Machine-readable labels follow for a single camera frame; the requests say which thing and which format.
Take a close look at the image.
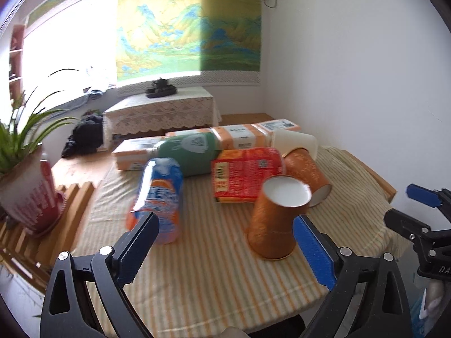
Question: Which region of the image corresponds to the red snack packet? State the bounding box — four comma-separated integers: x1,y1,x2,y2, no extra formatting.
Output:
211,147,287,204

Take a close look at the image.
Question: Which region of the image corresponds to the white paper cup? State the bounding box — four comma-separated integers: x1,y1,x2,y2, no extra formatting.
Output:
272,129,318,161

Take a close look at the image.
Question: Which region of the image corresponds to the red white bookshelf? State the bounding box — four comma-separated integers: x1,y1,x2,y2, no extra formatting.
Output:
6,24,27,104

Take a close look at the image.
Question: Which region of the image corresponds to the lace-covered low table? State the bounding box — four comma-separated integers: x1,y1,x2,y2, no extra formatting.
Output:
102,85,223,143

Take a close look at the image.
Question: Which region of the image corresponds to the black bag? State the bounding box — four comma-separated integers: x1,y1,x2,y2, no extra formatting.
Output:
61,113,106,158

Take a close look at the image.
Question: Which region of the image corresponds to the green potted plant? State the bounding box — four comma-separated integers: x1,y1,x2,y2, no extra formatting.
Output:
0,68,80,177

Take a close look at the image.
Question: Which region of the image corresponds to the orange paper cup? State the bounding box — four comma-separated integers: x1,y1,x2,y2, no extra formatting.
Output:
247,175,313,261
284,147,333,208

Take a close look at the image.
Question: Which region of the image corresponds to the green packet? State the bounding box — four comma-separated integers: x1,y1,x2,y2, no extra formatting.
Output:
154,133,222,177

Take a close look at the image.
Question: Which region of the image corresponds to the landscape wall hanging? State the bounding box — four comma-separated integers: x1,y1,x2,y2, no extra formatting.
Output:
116,0,263,87

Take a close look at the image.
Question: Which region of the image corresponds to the orange tissue pack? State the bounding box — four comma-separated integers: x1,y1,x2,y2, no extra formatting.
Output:
112,136,166,172
253,119,302,137
165,123,270,150

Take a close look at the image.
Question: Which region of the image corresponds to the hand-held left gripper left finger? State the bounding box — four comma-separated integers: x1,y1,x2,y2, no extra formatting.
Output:
40,212,161,338

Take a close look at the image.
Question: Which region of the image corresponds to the wooden slatted rack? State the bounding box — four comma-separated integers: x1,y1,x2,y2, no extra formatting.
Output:
0,181,95,284

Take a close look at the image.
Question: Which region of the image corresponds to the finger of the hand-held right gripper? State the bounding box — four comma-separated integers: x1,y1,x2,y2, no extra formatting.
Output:
406,184,451,210
383,209,433,243

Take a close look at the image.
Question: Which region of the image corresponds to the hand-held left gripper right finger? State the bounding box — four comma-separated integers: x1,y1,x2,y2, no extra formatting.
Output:
292,214,414,338

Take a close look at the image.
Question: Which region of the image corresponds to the red flower pot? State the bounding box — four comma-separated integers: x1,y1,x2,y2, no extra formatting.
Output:
0,148,66,235

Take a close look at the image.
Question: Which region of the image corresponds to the dark tea set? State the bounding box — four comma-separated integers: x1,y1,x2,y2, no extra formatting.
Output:
145,77,177,99

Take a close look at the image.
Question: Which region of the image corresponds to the blue and orange snack bag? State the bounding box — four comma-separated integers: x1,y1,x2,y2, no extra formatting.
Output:
126,157,184,246

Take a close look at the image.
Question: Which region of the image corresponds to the striped tablecloth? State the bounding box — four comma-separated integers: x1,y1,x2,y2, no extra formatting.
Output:
72,146,411,337

